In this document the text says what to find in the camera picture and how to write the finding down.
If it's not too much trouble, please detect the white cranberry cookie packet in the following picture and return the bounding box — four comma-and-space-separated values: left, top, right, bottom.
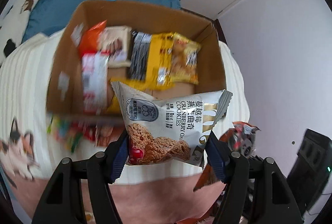
111, 81, 232, 166

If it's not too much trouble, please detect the bear print pillow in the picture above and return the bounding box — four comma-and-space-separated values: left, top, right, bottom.
1, 0, 39, 61

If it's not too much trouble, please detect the brown cardboard box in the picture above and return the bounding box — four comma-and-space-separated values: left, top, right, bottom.
46, 0, 226, 117

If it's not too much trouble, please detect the yellow snack packet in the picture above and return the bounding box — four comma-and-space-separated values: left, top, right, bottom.
106, 77, 152, 114

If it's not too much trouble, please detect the black yellow snack bag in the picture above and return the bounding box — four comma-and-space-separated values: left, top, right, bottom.
129, 31, 174, 91

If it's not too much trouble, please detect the white Franzzi cookie pack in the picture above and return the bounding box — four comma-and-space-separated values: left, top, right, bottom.
97, 26, 132, 68

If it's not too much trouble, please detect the orange snack bag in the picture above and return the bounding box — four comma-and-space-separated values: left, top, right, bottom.
78, 20, 107, 58

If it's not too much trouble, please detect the striped cat print blanket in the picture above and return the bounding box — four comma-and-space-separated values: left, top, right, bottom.
0, 29, 250, 224

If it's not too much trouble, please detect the yellow chips bag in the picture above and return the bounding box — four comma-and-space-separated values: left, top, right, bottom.
171, 33, 201, 84

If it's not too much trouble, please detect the red white snack packet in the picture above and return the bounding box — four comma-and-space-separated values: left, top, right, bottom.
82, 53, 109, 115

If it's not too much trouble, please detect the orange panda snack packet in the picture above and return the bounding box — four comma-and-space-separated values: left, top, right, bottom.
193, 121, 260, 192

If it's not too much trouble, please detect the colourful candy ball bag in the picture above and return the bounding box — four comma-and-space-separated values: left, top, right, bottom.
47, 115, 83, 154

